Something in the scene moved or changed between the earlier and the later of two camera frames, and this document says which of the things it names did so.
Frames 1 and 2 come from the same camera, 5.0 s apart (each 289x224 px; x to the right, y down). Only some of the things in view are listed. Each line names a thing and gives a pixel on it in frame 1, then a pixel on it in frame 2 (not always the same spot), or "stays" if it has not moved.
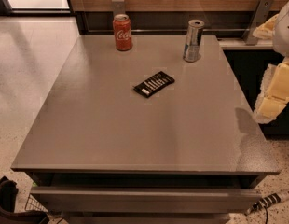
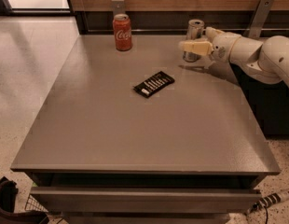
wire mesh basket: x=32 y=204 stays
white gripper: x=284 y=33 → x=225 y=46
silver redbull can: x=193 y=45 stays
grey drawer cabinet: x=144 y=129 stays
